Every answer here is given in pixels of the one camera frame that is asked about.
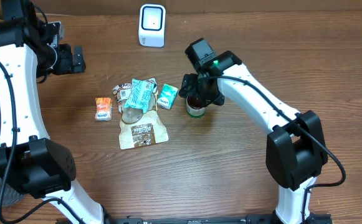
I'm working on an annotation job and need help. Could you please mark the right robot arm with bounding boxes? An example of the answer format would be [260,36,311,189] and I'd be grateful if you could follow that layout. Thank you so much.
[179,38,332,223]

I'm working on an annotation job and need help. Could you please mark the white barcode scanner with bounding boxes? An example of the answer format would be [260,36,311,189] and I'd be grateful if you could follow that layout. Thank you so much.
[138,4,166,47]

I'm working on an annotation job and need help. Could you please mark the orange small packet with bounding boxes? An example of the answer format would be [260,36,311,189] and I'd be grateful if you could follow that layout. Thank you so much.
[95,97,113,121]

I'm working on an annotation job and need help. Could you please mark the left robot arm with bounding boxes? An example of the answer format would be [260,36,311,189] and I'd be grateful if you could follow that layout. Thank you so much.
[0,0,110,223]

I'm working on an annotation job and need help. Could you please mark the teal snack packet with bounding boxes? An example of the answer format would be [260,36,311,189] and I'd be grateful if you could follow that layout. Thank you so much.
[125,79,156,113]

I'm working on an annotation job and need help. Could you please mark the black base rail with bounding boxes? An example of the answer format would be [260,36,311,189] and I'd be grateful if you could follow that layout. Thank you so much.
[55,213,334,224]

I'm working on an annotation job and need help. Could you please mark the green tissue packet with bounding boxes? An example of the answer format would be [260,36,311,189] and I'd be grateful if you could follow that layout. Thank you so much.
[157,83,178,110]

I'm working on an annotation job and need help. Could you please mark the beige snack bag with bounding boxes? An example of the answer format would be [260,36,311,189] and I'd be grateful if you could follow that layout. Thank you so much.
[112,78,169,149]

